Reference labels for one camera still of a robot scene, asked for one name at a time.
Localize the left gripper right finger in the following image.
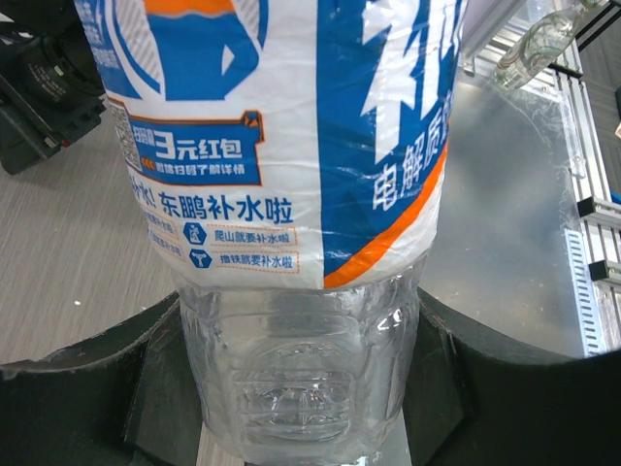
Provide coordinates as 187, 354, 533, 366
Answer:
403, 290, 620, 465

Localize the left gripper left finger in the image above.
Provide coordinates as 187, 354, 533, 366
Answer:
1, 293, 202, 465

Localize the clear blue-label water bottle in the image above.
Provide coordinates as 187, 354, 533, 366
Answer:
76, 1, 467, 465

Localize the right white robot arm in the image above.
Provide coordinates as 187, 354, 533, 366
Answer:
1, 13, 106, 175

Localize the slotted aluminium cable rail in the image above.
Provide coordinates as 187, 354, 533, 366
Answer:
564, 229, 606, 357

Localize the clear bottle beyond rail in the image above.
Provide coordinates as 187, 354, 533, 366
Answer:
493, 0, 606, 91

